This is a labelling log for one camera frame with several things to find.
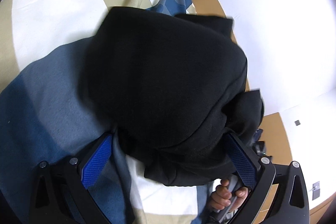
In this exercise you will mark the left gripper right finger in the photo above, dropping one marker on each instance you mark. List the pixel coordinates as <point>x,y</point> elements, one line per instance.
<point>290,202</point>

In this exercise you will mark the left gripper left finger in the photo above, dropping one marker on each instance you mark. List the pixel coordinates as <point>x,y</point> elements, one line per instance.
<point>72,176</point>

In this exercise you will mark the black coat with knot buttons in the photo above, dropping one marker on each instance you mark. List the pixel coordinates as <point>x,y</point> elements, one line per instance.
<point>173,87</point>

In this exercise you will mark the person's right hand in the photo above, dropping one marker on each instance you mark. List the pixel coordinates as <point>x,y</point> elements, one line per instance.
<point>220,198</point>

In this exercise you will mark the wooden bedside table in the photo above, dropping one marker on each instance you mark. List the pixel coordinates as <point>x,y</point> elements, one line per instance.
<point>317,212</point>

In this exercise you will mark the blue white beige patchwork duvet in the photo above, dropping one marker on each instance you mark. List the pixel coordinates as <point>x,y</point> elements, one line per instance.
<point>43,44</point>

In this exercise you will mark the wall power socket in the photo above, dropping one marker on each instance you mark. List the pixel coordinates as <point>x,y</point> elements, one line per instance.
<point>315,190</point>

